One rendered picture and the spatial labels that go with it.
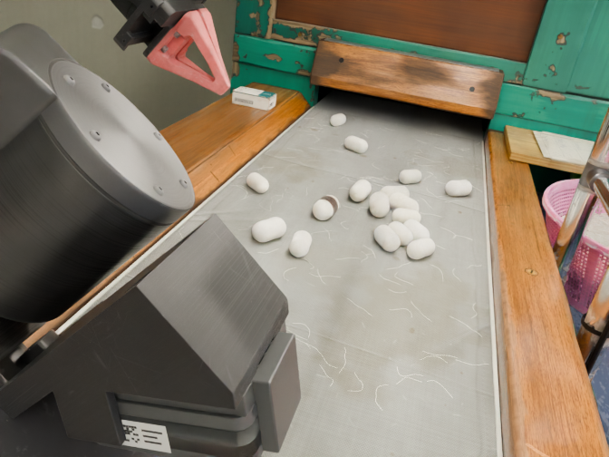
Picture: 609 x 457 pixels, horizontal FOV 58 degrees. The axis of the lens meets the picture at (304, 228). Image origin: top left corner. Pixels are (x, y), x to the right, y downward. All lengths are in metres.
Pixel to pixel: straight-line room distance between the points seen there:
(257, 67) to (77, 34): 1.23
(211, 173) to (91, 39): 1.55
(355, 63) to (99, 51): 1.35
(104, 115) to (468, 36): 0.83
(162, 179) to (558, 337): 0.34
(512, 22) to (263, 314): 0.84
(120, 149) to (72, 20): 2.01
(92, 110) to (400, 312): 0.34
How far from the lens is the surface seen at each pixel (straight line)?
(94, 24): 2.12
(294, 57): 0.99
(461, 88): 0.91
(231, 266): 0.15
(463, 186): 0.71
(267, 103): 0.84
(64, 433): 0.19
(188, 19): 0.56
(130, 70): 2.08
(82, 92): 0.17
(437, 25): 0.96
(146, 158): 0.17
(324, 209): 0.57
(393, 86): 0.91
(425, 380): 0.40
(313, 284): 0.47
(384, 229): 0.54
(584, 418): 0.39
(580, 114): 0.98
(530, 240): 0.59
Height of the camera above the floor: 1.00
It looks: 27 degrees down
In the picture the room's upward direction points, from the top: 8 degrees clockwise
